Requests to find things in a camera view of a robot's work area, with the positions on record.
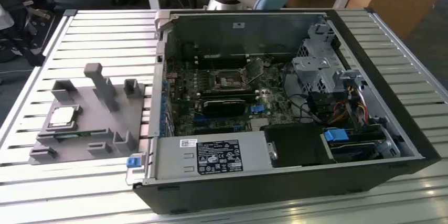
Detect green motherboard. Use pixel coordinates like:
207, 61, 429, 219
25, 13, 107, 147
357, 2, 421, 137
162, 56, 301, 137

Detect silver drive cage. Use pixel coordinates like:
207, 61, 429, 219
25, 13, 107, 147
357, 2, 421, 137
290, 56, 333, 95

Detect CPU socket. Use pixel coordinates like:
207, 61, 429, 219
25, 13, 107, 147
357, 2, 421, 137
213, 69, 250, 90

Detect black plastic shroud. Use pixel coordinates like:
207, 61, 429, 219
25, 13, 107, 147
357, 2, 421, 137
259, 123, 334, 169

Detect yellow red wire bundle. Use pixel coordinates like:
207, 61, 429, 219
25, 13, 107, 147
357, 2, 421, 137
327, 102, 370, 126

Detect black open PC case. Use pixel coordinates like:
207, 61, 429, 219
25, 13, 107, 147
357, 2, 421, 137
123, 8, 441, 216

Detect green RAM stick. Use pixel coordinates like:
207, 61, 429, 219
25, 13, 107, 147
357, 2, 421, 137
54, 131, 107, 139

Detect grey parts rack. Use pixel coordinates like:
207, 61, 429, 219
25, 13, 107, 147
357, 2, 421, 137
26, 63, 146, 166

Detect blue disk carrier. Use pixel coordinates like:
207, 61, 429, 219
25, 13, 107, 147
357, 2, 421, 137
323, 128, 350, 144

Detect small silver heatsink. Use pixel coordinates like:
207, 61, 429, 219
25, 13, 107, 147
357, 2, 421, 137
247, 118, 269, 131

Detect metal socket cover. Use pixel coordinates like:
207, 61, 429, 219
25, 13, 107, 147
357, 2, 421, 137
243, 57, 269, 83

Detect silver power supply unit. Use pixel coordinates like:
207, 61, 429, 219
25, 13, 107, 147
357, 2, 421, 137
153, 136, 273, 180

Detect silver CPU chip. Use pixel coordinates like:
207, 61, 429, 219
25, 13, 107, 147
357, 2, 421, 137
47, 107, 79, 129

